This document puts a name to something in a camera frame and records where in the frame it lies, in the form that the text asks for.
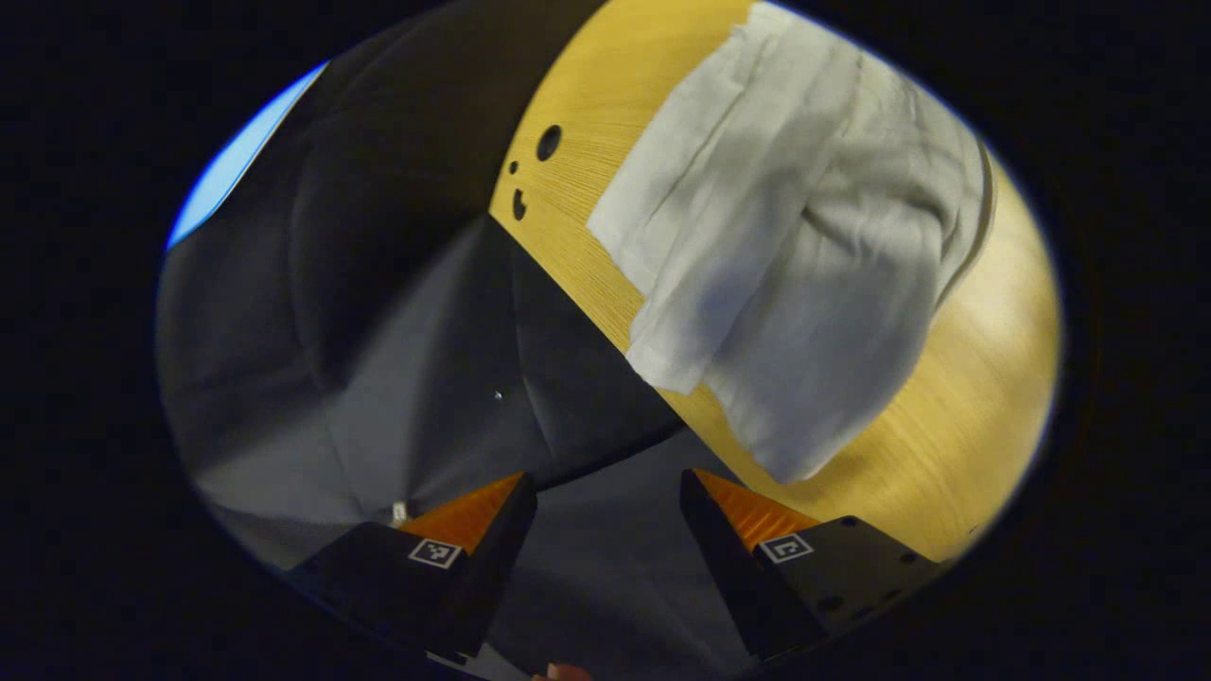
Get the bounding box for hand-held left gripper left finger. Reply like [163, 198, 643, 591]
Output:
[284, 470, 540, 663]

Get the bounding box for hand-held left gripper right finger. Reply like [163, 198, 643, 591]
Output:
[678, 467, 947, 663]

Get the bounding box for white jeans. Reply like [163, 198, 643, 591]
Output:
[587, 0, 997, 485]

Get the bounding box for black backdrop cloth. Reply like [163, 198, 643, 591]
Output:
[156, 0, 758, 681]

